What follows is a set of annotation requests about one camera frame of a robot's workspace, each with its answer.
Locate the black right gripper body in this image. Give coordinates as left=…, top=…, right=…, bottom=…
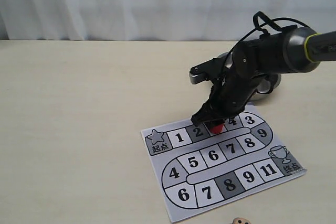
left=209, top=42, right=265, bottom=115

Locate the red cylinder game piece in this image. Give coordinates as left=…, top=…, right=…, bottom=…
left=209, top=120, right=224, bottom=134

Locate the wooden die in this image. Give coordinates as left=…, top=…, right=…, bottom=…
left=232, top=217, right=251, bottom=224

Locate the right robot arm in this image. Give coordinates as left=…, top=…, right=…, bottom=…
left=189, top=26, right=335, bottom=126

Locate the round stainless steel bowl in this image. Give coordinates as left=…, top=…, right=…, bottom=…
left=218, top=52, right=282, bottom=102

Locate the printed paper game board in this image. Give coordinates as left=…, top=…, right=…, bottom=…
left=141, top=104, right=306, bottom=223

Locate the white curtain backdrop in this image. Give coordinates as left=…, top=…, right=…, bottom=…
left=1, top=0, right=335, bottom=41

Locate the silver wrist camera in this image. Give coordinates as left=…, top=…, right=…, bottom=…
left=189, top=57, right=226, bottom=84

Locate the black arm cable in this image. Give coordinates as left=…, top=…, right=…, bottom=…
left=220, top=10, right=297, bottom=96

